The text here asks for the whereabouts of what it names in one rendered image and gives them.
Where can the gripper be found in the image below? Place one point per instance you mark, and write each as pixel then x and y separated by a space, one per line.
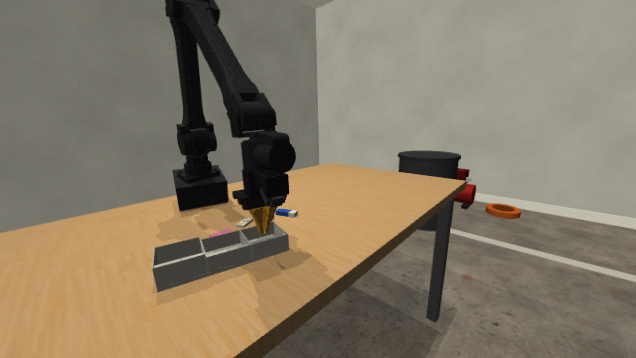
pixel 257 205

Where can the white domino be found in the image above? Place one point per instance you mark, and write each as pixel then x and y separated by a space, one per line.
pixel 244 222

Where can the grey open bin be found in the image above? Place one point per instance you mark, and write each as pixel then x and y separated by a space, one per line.
pixel 191 264

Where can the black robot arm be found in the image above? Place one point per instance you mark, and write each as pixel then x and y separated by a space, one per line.
pixel 272 151

